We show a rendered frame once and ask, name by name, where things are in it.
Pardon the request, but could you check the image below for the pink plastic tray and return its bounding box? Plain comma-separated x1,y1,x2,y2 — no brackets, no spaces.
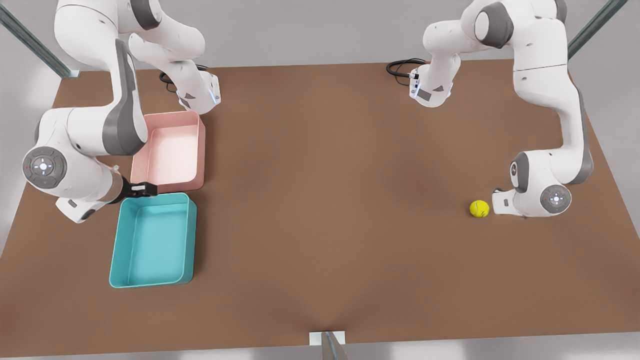
130,110,206,195

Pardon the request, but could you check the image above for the teal plastic tray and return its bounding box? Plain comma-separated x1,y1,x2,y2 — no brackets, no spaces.
109,192,198,289

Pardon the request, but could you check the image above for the black cable loop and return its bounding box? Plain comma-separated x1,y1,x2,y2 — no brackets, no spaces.
159,64,209,94
386,58,427,87

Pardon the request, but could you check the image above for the silver frame post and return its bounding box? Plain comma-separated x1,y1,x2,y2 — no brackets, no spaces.
0,5,81,79
309,330,349,360
567,0,629,61

